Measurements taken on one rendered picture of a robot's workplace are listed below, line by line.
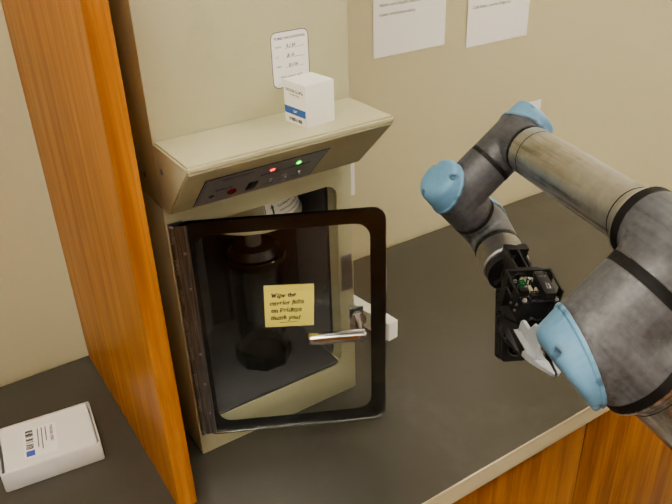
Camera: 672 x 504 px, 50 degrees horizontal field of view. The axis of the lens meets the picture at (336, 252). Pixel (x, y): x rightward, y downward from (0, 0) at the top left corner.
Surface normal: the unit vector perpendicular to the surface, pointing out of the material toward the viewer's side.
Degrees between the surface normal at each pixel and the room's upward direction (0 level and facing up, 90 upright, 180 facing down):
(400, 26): 90
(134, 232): 90
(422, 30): 90
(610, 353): 67
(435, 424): 0
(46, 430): 0
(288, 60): 90
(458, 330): 0
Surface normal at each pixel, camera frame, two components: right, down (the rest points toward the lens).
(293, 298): 0.11, 0.48
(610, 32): 0.55, 0.40
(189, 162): -0.03, -0.87
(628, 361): -0.04, 0.24
